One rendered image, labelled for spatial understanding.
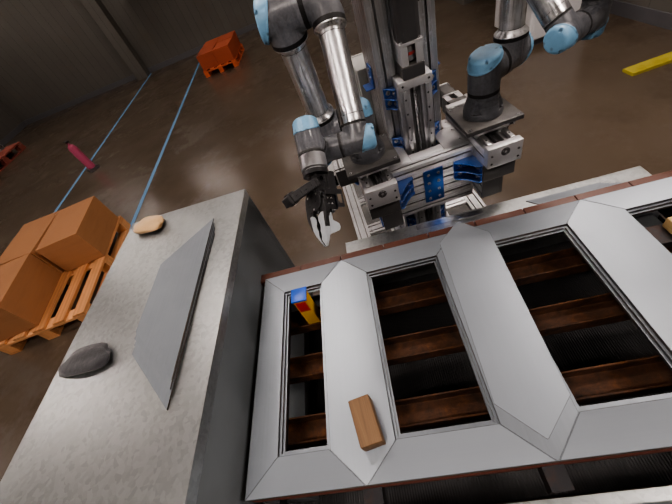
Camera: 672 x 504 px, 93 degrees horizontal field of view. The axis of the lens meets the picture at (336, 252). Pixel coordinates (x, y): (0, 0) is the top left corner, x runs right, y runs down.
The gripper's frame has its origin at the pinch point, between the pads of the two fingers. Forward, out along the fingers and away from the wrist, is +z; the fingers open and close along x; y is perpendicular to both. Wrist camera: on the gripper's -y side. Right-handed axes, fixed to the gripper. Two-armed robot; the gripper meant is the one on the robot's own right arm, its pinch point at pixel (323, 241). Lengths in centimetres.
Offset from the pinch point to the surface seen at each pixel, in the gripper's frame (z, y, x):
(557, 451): 59, 30, -32
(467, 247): 8, 58, -7
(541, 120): -91, 270, 17
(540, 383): 47, 38, -28
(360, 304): 20.2, 24.6, 18.8
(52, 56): -704, -58, 886
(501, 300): 27, 49, -18
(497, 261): 15, 59, -16
